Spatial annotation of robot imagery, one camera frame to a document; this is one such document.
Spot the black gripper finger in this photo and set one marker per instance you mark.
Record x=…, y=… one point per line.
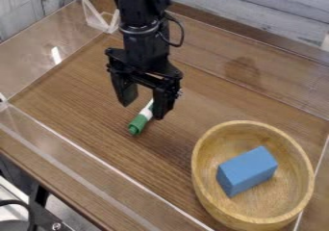
x=164, y=96
x=126, y=87

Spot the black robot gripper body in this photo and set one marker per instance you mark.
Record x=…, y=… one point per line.
x=143, y=57

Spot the green and white marker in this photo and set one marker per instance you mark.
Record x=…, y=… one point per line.
x=139, y=121

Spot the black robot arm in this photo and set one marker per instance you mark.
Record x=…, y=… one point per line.
x=143, y=15

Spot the brown wooden bowl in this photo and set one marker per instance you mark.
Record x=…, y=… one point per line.
x=271, y=204

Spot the blue foam block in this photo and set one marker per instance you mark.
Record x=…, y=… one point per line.
x=246, y=170

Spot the clear acrylic corner bracket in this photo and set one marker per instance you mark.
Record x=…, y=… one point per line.
x=103, y=21

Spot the clear acrylic tray wall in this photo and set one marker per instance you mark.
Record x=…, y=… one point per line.
x=107, y=196

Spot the black metal table frame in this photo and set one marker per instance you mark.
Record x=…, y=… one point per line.
x=41, y=219

